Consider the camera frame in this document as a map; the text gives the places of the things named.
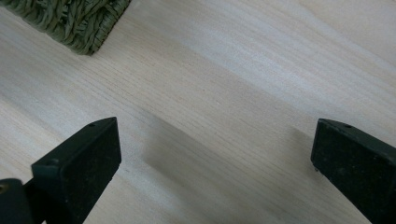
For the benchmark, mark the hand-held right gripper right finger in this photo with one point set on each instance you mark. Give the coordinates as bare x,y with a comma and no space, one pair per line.
355,165

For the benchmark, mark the green knitted cloth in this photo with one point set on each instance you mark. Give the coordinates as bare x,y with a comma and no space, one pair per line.
68,21

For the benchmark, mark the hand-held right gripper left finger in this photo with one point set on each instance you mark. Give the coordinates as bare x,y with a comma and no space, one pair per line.
81,168

